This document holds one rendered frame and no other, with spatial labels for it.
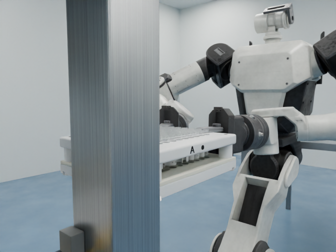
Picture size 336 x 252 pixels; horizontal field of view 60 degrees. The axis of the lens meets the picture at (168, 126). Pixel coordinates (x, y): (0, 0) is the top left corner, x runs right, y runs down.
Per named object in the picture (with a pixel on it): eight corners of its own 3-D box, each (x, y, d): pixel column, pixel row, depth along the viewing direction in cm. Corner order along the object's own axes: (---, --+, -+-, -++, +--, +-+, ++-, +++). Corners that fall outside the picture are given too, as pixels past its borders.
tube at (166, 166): (166, 182, 48) (165, 137, 47) (160, 180, 49) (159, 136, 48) (171, 180, 49) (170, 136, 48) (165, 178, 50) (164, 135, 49)
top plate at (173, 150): (152, 167, 40) (152, 152, 40) (59, 147, 56) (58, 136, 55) (236, 143, 58) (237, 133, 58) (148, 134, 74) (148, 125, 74)
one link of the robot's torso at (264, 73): (249, 125, 132) (251, 44, 128) (334, 131, 110) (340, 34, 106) (216, 132, 109) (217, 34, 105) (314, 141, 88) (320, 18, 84)
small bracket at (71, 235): (71, 243, 28) (70, 224, 28) (85, 252, 27) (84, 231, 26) (57, 249, 27) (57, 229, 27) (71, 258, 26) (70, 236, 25)
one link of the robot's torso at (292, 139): (273, 166, 129) (274, 126, 127) (304, 171, 120) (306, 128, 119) (245, 180, 107) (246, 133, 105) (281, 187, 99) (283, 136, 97)
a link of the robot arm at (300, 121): (252, 143, 76) (309, 141, 71) (250, 109, 76) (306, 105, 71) (253, 142, 82) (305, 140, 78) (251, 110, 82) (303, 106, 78)
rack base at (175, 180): (152, 202, 40) (152, 185, 40) (60, 172, 56) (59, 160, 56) (236, 168, 59) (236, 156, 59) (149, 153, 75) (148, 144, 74)
